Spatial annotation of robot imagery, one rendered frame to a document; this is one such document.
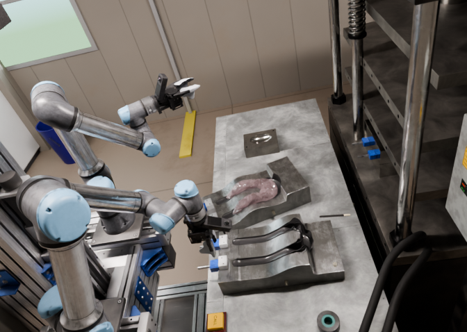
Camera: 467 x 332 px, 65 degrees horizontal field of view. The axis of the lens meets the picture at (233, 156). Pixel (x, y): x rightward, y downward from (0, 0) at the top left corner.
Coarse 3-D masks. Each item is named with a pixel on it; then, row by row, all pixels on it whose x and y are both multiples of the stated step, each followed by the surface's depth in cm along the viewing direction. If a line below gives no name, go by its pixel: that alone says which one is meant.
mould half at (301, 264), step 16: (272, 224) 162; (304, 224) 163; (320, 224) 161; (272, 240) 156; (288, 240) 150; (320, 240) 155; (240, 256) 154; (256, 256) 153; (288, 256) 145; (304, 256) 142; (320, 256) 149; (336, 256) 148; (224, 272) 150; (240, 272) 149; (256, 272) 147; (272, 272) 145; (288, 272) 143; (304, 272) 143; (320, 272) 144; (336, 272) 143; (224, 288) 149; (240, 288) 150; (256, 288) 150
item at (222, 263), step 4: (220, 256) 153; (224, 256) 153; (212, 260) 154; (216, 260) 154; (220, 260) 151; (224, 260) 151; (228, 260) 154; (212, 264) 153; (216, 264) 152; (220, 264) 150; (224, 264) 150; (228, 264) 153; (200, 268) 154; (204, 268) 154; (212, 268) 151; (216, 268) 151; (220, 268) 150; (224, 268) 150; (228, 268) 151
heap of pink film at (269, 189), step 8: (240, 184) 184; (248, 184) 183; (256, 184) 184; (264, 184) 183; (272, 184) 182; (232, 192) 185; (256, 192) 179; (264, 192) 178; (272, 192) 178; (240, 200) 177; (248, 200) 175; (256, 200) 175; (264, 200) 176; (240, 208) 176
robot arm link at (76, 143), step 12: (48, 84) 137; (60, 132) 144; (72, 132) 146; (72, 144) 148; (84, 144) 151; (72, 156) 152; (84, 156) 153; (96, 156) 159; (84, 168) 156; (96, 168) 157; (108, 168) 169; (84, 180) 159
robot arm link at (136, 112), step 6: (138, 102) 155; (120, 108) 154; (126, 108) 153; (132, 108) 153; (138, 108) 154; (144, 108) 154; (120, 114) 152; (126, 114) 153; (132, 114) 153; (138, 114) 154; (144, 114) 155; (126, 120) 153; (132, 120) 155; (138, 120) 156; (144, 120) 158
